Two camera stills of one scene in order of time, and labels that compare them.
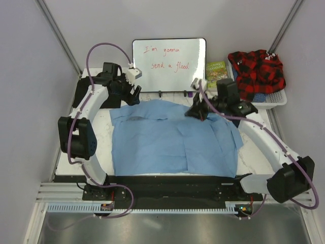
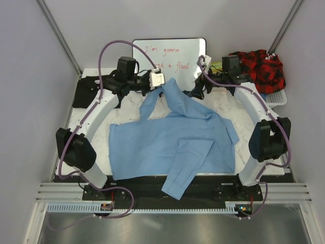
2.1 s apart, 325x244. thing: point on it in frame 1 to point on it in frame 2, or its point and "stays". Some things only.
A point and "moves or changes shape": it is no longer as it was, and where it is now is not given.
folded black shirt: [112, 101] stays
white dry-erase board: [169, 64] stays
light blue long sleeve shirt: [155, 136] moves or changes shape
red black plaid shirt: [257, 72] stays
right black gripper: [197, 109] to [197, 92]
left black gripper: [130, 99] to [148, 89]
